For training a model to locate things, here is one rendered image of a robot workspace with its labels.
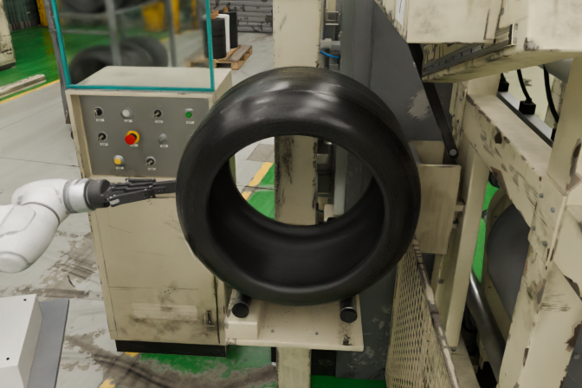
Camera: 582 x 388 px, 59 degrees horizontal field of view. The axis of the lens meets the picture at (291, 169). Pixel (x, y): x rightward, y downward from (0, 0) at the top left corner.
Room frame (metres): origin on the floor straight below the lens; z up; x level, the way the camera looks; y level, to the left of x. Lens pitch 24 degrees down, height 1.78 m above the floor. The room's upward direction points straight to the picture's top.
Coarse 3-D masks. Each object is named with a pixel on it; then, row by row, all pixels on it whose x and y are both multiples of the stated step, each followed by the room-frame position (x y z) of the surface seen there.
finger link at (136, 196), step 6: (132, 192) 1.15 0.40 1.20; (138, 192) 1.14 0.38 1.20; (144, 192) 1.15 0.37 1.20; (108, 198) 1.13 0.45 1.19; (114, 198) 1.13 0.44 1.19; (120, 198) 1.14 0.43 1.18; (126, 198) 1.14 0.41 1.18; (132, 198) 1.14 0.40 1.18; (138, 198) 1.14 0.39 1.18; (144, 198) 1.14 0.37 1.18; (114, 204) 1.13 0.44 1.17
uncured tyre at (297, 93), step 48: (240, 96) 1.11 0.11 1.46; (288, 96) 1.07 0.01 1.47; (336, 96) 1.07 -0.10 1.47; (192, 144) 1.09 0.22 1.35; (240, 144) 1.04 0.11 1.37; (336, 144) 1.02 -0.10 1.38; (384, 144) 1.04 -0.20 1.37; (192, 192) 1.05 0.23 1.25; (384, 192) 1.02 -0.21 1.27; (192, 240) 1.05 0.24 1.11; (240, 240) 1.28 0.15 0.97; (288, 240) 1.32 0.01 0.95; (336, 240) 1.30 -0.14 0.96; (384, 240) 1.02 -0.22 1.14; (240, 288) 1.05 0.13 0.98; (288, 288) 1.04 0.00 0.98; (336, 288) 1.03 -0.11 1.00
